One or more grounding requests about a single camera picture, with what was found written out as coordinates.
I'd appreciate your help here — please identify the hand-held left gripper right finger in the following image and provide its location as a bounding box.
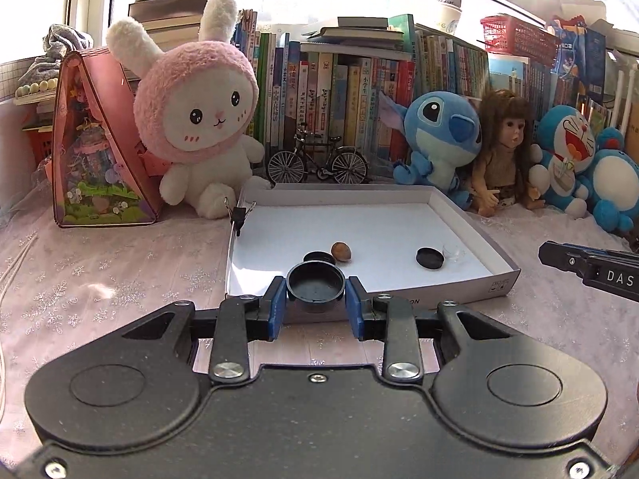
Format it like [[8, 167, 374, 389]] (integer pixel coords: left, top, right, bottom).
[[346, 277, 515, 385]]

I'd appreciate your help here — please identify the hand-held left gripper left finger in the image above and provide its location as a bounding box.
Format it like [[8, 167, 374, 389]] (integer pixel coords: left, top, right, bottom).
[[120, 277, 288, 385]]

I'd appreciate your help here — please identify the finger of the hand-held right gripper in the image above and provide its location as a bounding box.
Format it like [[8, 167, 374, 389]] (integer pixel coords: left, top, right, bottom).
[[538, 241, 592, 275]]

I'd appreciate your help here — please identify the white cardboard box tray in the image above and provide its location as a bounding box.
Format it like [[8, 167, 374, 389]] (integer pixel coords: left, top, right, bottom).
[[224, 182, 521, 327]]

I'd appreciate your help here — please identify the black round lid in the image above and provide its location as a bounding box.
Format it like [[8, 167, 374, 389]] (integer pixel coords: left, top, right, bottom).
[[416, 247, 447, 271]]

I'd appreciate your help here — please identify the blue round plush toy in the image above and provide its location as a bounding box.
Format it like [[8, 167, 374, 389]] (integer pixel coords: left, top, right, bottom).
[[591, 127, 639, 234]]

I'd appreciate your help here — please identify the small black binder clip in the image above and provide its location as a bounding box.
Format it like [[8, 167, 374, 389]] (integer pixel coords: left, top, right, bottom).
[[224, 197, 258, 238]]

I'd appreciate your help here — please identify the blue cat plush toy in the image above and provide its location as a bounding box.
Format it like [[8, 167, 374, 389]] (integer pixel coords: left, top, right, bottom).
[[529, 105, 600, 219]]

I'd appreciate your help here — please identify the long-haired baby doll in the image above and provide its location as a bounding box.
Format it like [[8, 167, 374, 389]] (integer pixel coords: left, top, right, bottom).
[[469, 89, 547, 218]]

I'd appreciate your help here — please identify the black model bicycle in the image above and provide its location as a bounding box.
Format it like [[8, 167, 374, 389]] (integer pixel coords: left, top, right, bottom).
[[268, 122, 370, 184]]

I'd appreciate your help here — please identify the pink snowflake tablecloth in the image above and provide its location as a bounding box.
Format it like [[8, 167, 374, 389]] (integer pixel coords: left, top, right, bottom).
[[0, 174, 639, 460]]

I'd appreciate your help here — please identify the blue alien plush toy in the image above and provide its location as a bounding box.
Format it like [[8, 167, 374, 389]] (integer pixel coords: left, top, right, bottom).
[[378, 91, 482, 210]]

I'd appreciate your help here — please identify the white pipe rack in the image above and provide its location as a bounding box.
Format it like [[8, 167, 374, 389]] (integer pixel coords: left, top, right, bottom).
[[606, 50, 639, 135]]

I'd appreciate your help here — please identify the blue gift bag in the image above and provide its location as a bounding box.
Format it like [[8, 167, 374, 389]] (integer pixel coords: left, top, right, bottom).
[[546, 17, 607, 105]]

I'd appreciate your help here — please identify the pink bunny plush toy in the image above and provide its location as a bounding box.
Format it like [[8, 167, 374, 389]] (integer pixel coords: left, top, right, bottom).
[[106, 0, 265, 219]]

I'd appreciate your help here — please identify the row of upright books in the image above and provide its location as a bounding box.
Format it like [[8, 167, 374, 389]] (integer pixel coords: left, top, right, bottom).
[[232, 7, 625, 160]]

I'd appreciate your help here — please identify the red plastic basket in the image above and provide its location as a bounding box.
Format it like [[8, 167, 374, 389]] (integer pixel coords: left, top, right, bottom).
[[480, 15, 560, 55]]

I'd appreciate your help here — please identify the pink triangular toy house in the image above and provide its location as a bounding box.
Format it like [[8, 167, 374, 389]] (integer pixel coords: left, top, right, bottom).
[[51, 47, 163, 229]]

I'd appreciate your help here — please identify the red and white cup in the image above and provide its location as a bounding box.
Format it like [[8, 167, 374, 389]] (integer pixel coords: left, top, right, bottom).
[[433, 0, 465, 36]]

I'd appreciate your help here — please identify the grey thick book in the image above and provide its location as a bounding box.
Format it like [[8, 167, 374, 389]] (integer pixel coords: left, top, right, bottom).
[[300, 26, 406, 47]]

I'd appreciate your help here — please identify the red plastic crate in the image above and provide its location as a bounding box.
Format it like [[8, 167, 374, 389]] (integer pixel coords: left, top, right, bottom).
[[22, 125, 56, 170]]

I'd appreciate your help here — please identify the dark hardcover book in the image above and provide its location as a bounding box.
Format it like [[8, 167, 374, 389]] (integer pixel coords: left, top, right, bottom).
[[337, 16, 390, 31]]

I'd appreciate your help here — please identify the stack of thick books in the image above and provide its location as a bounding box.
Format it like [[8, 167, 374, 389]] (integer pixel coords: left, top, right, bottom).
[[127, 0, 235, 53]]

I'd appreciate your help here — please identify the row of pale green balls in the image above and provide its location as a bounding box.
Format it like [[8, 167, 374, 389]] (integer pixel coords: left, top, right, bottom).
[[15, 77, 58, 99]]

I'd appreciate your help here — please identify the grey knitted cloth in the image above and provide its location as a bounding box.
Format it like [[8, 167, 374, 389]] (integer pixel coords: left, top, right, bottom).
[[42, 24, 95, 61]]

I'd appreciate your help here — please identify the white grid board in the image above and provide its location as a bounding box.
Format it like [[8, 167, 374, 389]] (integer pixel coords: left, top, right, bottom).
[[0, 57, 53, 101]]

